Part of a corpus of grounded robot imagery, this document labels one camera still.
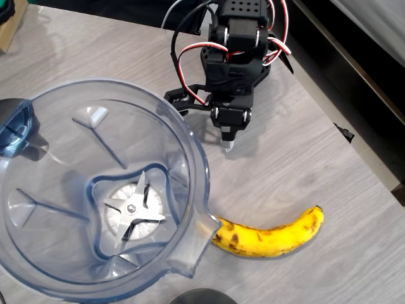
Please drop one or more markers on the spotted yellow banana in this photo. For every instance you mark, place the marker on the spotted yellow banana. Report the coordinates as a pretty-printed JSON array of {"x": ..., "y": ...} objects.
[{"x": 269, "y": 240}]

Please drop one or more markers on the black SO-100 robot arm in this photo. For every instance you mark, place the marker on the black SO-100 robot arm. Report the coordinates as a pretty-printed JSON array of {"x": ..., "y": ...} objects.
[{"x": 243, "y": 38}]

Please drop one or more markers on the clear blue-tinted blender jar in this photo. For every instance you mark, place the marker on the clear blue-tinted blender jar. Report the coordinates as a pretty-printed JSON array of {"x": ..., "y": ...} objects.
[{"x": 47, "y": 253}]

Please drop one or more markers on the black round object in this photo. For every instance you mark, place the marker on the black round object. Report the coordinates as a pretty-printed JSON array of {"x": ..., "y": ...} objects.
[{"x": 202, "y": 297}]

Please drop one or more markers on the brown wooden furniture corner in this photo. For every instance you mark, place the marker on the brown wooden furniture corner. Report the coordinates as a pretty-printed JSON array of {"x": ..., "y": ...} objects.
[{"x": 399, "y": 193}]

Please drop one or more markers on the dark green-black object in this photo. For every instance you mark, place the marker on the dark green-black object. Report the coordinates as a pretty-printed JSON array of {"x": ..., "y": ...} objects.
[{"x": 6, "y": 9}]

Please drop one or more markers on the dark brown wooden rail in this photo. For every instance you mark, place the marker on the dark brown wooden rail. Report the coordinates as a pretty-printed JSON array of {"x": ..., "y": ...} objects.
[{"x": 348, "y": 57}]

